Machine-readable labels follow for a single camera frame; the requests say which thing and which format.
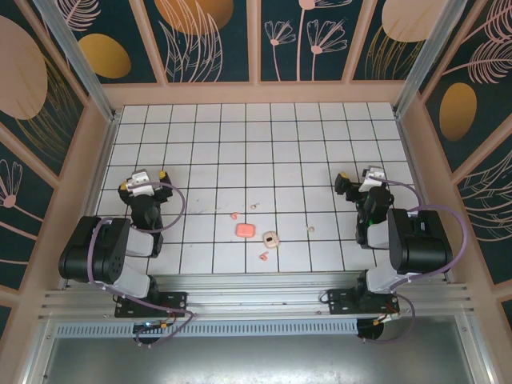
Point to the beige earbud charging case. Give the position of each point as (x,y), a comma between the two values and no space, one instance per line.
(270,240)

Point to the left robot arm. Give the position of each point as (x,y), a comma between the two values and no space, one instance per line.
(108,248)

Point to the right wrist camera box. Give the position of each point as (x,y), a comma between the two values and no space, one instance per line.
(370,182)

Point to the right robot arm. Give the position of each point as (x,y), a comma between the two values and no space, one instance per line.
(420,244)

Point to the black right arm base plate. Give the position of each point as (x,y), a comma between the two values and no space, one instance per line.
(340,298)

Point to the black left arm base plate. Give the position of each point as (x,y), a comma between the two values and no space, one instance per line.
(176,300)

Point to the aluminium frame post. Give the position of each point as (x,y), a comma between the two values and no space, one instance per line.
(420,60)
(86,76)

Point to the pink earbud charging case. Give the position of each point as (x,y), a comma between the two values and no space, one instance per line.
(245,230)

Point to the grey sheet metal panel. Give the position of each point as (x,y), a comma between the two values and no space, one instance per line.
(256,360)

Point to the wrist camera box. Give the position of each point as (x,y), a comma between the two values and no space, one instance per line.
(370,182)
(140,184)

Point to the aluminium mounting rail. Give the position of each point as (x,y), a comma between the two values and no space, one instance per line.
(256,296)

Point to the small circuit board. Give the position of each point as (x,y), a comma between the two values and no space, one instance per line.
(150,327)

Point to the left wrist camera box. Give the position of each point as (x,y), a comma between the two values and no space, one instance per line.
(140,184)

